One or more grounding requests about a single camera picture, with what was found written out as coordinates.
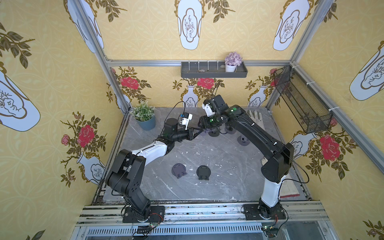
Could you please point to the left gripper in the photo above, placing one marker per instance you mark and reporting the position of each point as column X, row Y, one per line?
column 188, row 132

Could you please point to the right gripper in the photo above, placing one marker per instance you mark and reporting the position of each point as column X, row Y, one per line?
column 205, row 121

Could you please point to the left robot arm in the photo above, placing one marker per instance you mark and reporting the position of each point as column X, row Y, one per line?
column 125, row 175

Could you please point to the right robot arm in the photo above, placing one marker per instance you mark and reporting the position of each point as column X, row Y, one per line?
column 279, row 156

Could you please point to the purple phone stand front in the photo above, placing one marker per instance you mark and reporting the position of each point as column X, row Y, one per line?
column 179, row 170

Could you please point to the black phone stand front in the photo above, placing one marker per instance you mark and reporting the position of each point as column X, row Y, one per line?
column 203, row 172

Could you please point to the grey work glove back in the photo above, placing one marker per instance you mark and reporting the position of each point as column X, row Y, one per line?
column 256, row 117

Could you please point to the green plant blue pot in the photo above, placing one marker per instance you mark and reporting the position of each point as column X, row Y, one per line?
column 145, row 116

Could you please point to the purple flower white pot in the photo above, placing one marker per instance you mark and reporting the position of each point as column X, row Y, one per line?
column 232, row 61

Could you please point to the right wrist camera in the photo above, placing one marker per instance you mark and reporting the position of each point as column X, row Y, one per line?
column 208, row 109

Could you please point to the grey wall shelf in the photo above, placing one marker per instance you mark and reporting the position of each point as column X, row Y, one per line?
column 211, row 69

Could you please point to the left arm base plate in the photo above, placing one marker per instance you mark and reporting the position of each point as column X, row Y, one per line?
column 153, row 214

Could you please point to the black wire mesh basket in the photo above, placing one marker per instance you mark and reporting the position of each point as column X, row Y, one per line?
column 308, row 109

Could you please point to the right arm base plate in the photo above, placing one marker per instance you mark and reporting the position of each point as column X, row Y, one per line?
column 262, row 211

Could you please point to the aluminium frame rail front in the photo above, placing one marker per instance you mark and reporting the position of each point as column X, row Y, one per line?
column 306, row 220

